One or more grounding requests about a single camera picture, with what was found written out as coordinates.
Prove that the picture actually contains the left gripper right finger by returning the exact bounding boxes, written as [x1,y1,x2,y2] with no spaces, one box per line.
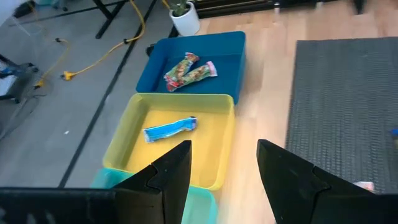
[256,139,374,224]

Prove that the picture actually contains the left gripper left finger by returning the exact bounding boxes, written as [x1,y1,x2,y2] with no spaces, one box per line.
[113,139,192,224]

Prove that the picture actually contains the bright blue granola bar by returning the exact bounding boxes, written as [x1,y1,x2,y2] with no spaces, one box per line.
[142,116,198,144]

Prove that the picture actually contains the teal plastic bin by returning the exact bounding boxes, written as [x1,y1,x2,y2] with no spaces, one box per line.
[90,167,218,224]

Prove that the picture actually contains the yellow plastic bin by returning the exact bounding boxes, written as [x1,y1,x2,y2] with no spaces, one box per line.
[102,92,236,191]

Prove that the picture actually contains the grey woven mat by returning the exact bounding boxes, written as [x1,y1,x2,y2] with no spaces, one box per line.
[285,36,398,195]

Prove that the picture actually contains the blue plastic bin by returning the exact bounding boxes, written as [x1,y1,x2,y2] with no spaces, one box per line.
[136,30,247,105]

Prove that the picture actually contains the succulent in white pot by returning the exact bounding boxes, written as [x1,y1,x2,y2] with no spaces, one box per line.
[169,0,201,37]

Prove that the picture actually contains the black desk legs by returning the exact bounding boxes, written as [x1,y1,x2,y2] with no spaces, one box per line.
[9,0,130,40]

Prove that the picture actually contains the blue black chair base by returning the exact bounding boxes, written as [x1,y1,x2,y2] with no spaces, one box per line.
[0,54,40,104]

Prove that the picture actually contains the black aluminium frame rail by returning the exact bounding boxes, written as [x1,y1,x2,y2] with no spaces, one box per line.
[195,6,280,19]
[191,0,336,9]

